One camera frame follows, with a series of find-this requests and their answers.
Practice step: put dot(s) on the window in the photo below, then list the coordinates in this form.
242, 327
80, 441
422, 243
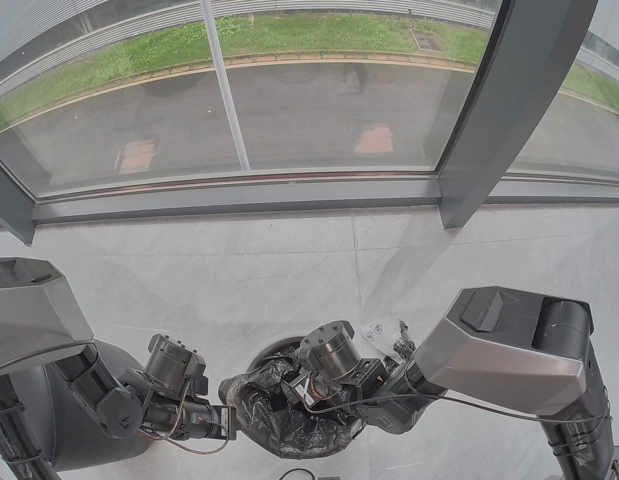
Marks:
309, 118

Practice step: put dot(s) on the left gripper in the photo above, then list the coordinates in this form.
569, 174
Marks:
212, 422

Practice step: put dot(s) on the white trash bin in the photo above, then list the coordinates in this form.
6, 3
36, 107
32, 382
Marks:
263, 350

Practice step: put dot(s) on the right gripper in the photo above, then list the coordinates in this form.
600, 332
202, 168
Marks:
299, 390

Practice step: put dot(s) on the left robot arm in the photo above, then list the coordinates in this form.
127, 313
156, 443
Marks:
29, 308

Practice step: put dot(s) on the dark grey round chair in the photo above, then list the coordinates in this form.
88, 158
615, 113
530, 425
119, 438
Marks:
74, 443

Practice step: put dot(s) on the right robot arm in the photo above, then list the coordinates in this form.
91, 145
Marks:
489, 358

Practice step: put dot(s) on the black plastic bag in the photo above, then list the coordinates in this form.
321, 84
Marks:
269, 418

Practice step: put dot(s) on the crumpled black plastic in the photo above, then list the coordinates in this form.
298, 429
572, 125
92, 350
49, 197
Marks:
403, 343

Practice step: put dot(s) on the clear printed wrapper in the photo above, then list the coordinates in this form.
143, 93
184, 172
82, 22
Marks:
377, 333

